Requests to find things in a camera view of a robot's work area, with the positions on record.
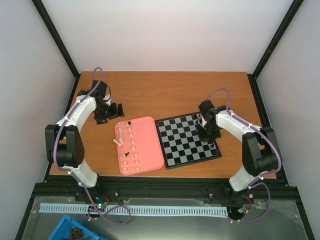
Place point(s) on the blue plastic bin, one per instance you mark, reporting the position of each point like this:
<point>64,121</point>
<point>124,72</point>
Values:
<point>69,228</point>

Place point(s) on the black and white chessboard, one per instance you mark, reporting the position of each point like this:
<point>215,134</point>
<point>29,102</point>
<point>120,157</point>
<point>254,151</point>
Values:
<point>180,142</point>

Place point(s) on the light blue cable duct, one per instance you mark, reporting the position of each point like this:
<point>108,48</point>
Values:
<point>139,210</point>

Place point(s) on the black aluminium frame base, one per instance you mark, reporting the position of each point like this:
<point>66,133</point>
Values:
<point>288,222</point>

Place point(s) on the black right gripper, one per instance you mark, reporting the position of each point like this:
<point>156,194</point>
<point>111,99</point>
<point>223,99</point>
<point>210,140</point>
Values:
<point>203,137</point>

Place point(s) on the white king chess piece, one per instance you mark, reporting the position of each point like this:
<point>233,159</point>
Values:
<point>116,142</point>

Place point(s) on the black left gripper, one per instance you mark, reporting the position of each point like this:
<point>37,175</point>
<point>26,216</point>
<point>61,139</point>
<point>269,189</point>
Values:
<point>114,114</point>

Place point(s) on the pink plastic tray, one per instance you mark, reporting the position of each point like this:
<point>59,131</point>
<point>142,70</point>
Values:
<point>146,154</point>

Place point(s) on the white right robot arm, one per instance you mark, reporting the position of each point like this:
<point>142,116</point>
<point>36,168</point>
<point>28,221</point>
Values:
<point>260,150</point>

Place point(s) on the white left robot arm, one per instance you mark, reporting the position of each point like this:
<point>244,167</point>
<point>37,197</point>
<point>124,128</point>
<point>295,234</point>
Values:
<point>64,146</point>

